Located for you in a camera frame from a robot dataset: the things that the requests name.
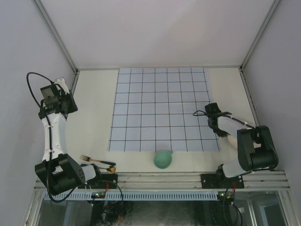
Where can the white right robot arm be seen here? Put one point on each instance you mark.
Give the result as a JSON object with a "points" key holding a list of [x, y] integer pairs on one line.
{"points": [[254, 144]]}

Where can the white black-grid tablecloth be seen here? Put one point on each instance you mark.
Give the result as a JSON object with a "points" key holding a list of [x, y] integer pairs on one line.
{"points": [[162, 109]]}

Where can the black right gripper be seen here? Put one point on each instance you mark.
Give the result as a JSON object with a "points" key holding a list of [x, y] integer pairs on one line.
{"points": [[221, 133]]}

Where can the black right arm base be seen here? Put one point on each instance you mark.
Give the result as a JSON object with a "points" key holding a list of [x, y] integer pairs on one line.
{"points": [[211, 181]]}

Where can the gold spoon green handle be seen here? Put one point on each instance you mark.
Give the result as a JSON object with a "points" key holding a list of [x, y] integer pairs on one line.
{"points": [[110, 169]]}

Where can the blue slotted cable duct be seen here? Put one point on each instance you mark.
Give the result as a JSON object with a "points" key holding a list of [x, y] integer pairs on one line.
{"points": [[140, 196]]}

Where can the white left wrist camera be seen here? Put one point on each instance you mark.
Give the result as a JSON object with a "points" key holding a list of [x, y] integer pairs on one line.
{"points": [[62, 85]]}

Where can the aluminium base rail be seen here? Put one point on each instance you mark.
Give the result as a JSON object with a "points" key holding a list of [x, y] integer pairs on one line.
{"points": [[264, 180]]}

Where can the aluminium enclosure frame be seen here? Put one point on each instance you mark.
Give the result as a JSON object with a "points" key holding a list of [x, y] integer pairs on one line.
{"points": [[99, 37]]}

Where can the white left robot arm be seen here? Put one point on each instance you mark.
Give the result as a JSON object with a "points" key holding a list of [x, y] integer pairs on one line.
{"points": [[58, 171]]}

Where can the gold fork green handle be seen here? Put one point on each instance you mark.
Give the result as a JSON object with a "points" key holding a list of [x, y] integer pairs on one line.
{"points": [[89, 159]]}

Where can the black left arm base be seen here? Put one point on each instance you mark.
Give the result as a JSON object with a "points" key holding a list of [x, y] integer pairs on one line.
{"points": [[100, 182]]}

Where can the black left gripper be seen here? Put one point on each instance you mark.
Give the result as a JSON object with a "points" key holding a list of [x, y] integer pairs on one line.
{"points": [[73, 107]]}

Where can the cream divided plate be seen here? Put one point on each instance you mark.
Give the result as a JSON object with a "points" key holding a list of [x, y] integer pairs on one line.
{"points": [[232, 141]]}

